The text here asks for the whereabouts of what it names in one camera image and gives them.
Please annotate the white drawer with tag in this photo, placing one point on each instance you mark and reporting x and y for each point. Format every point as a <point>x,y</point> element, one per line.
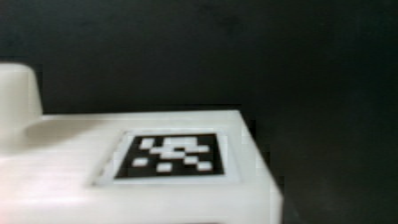
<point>138,168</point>

